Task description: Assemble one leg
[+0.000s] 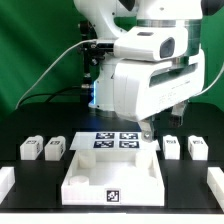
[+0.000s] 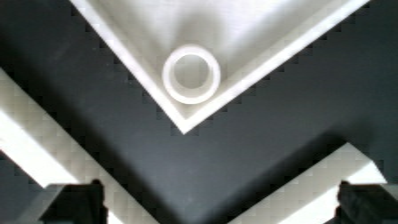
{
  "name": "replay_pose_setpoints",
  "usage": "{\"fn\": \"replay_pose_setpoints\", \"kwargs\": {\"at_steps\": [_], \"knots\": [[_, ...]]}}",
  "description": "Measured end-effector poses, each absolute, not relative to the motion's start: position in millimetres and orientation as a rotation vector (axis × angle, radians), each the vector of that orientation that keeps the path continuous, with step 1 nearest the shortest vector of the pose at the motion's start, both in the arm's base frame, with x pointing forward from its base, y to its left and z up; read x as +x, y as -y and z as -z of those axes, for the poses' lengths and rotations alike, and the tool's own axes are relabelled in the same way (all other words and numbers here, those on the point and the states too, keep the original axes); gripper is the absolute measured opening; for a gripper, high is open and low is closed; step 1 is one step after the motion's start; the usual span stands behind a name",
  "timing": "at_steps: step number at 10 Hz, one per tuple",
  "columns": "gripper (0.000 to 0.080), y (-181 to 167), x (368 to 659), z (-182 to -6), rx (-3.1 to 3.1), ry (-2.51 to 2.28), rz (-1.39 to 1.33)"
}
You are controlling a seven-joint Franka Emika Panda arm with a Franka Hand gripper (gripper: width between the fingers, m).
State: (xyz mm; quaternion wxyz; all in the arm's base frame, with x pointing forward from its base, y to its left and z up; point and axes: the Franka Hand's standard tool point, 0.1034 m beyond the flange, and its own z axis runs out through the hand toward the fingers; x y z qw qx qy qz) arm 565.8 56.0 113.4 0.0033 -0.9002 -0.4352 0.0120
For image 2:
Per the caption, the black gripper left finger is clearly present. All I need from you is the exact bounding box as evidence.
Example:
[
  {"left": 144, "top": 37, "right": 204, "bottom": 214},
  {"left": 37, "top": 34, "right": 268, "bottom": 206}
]
[{"left": 39, "top": 179, "right": 108, "bottom": 224}]

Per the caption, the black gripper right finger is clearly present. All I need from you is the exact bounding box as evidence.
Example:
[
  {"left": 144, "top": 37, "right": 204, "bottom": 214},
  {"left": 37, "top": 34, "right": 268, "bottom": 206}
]
[{"left": 332, "top": 182, "right": 398, "bottom": 224}]

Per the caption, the white square tabletop with sockets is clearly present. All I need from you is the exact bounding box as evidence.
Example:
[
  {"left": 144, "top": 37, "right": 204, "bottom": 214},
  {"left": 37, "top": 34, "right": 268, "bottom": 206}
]
[{"left": 69, "top": 0, "right": 369, "bottom": 132}]

